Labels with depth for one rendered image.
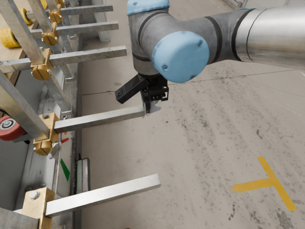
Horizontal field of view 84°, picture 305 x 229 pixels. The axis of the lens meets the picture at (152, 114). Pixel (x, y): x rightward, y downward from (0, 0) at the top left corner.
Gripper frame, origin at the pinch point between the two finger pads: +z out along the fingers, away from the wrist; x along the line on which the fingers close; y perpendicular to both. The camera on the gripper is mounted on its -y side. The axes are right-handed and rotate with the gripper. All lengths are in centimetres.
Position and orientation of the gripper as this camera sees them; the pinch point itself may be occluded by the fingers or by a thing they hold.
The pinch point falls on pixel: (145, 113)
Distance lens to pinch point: 63.3
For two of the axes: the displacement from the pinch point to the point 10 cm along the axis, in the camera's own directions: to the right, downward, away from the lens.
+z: 0.1, 6.4, 7.7
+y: 9.7, -2.0, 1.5
